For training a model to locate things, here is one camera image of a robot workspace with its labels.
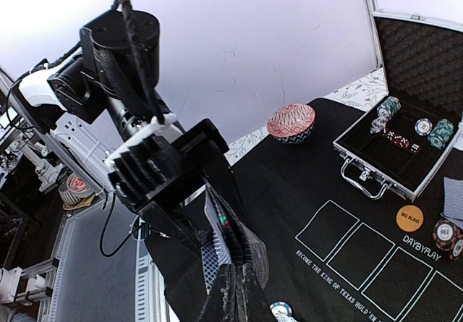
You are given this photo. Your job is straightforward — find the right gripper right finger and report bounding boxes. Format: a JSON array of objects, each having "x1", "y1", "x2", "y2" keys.
[{"x1": 235, "y1": 263, "x2": 276, "y2": 322}]

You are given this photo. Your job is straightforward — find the red brown chip stack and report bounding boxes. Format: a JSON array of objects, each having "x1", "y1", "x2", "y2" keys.
[{"x1": 433, "y1": 219, "x2": 461, "y2": 251}]

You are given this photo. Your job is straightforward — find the white poker chip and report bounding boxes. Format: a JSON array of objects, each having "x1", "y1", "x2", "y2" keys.
[{"x1": 415, "y1": 118, "x2": 433, "y2": 137}]

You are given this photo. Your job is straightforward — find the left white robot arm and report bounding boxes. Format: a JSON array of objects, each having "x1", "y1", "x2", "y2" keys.
[{"x1": 12, "y1": 0, "x2": 252, "y2": 265}]

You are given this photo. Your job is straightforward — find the dealt card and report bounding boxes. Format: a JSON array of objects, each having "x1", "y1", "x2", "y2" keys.
[{"x1": 441, "y1": 177, "x2": 463, "y2": 229}]

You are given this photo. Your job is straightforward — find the orange big blind button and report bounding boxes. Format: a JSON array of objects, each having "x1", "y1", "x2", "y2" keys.
[{"x1": 396, "y1": 205, "x2": 424, "y2": 232}]

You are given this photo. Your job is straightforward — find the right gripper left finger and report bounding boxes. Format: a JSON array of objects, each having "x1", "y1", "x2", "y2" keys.
[{"x1": 197, "y1": 264, "x2": 236, "y2": 322}]

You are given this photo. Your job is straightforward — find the dice row in case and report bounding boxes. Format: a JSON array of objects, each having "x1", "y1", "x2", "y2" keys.
[{"x1": 381, "y1": 130, "x2": 421, "y2": 153}]

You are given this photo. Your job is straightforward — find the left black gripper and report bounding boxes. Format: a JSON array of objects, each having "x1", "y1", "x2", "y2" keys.
[{"x1": 108, "y1": 119, "x2": 252, "y2": 264}]

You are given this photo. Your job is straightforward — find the aluminium poker chip case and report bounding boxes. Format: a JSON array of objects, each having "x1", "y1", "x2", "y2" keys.
[{"x1": 333, "y1": 12, "x2": 462, "y2": 200}]

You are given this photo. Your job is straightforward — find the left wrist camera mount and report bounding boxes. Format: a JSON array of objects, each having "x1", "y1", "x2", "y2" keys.
[{"x1": 104, "y1": 112, "x2": 182, "y2": 168}]

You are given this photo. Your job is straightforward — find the blue patterned card deck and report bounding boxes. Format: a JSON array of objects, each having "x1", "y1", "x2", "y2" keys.
[{"x1": 198, "y1": 185, "x2": 269, "y2": 293}]

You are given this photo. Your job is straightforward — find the chips at case left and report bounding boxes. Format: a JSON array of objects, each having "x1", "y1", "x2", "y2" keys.
[{"x1": 370, "y1": 96, "x2": 402, "y2": 134}]

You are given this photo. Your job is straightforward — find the black poker table mat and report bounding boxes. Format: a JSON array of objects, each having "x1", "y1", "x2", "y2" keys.
[{"x1": 157, "y1": 99, "x2": 462, "y2": 321}]

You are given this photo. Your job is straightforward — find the blue white chip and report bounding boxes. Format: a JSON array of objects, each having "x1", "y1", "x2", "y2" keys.
[{"x1": 269, "y1": 301, "x2": 292, "y2": 321}]

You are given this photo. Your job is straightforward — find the left aluminium frame post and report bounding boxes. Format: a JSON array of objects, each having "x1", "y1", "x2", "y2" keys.
[{"x1": 363, "y1": 0, "x2": 383, "y2": 70}]

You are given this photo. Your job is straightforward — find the right poker chip stack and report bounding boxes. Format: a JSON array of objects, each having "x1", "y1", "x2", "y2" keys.
[{"x1": 428, "y1": 119, "x2": 454, "y2": 150}]

